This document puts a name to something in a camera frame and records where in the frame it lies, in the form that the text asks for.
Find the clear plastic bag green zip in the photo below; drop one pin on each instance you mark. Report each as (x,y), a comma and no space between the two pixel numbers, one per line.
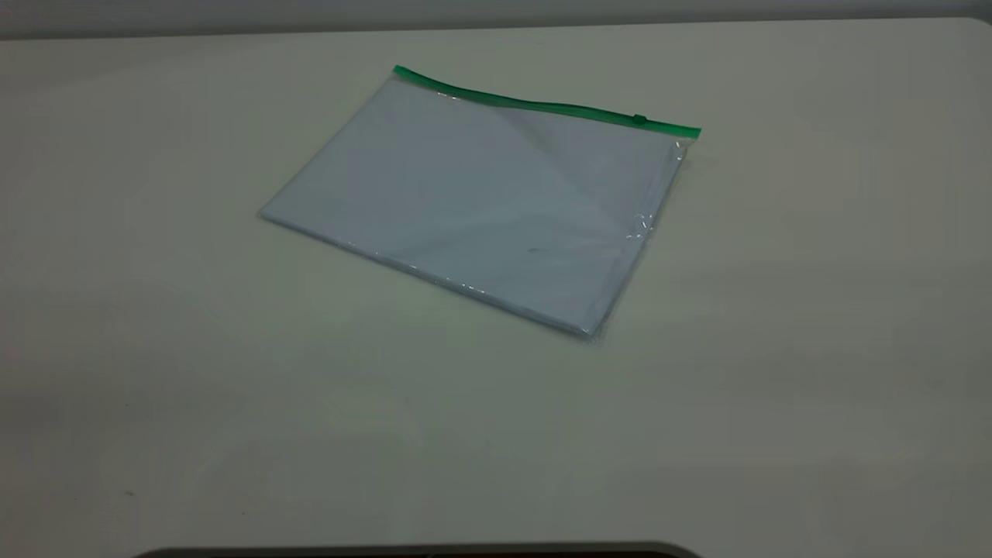
(535,105)

